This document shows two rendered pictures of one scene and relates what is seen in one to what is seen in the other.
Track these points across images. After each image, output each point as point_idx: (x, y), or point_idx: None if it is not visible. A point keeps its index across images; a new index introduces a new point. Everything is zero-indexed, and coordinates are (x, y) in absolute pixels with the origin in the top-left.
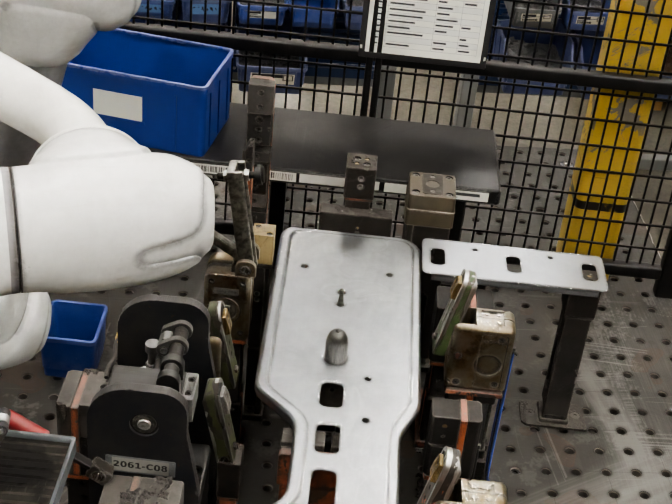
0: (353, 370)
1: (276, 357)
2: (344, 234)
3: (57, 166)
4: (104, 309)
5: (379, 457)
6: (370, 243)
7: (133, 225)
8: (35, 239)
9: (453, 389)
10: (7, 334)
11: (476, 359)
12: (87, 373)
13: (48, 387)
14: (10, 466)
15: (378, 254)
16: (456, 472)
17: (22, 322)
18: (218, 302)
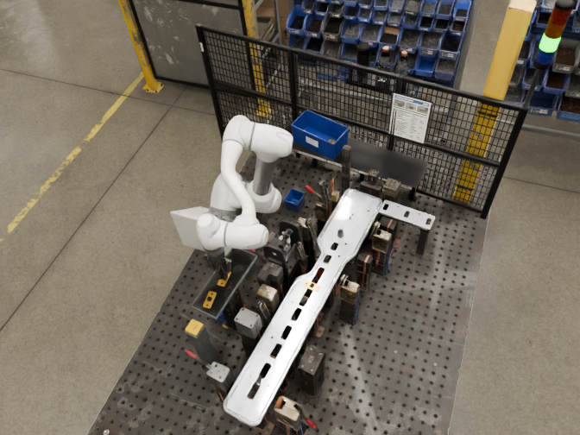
0: (343, 240)
1: (325, 231)
2: (362, 193)
3: (235, 226)
4: (303, 194)
5: (337, 267)
6: (368, 198)
7: (246, 242)
8: (228, 241)
9: (374, 248)
10: (267, 207)
11: (379, 243)
12: (273, 231)
13: (286, 211)
14: (242, 259)
15: (368, 203)
16: (343, 281)
17: (271, 204)
18: (308, 219)
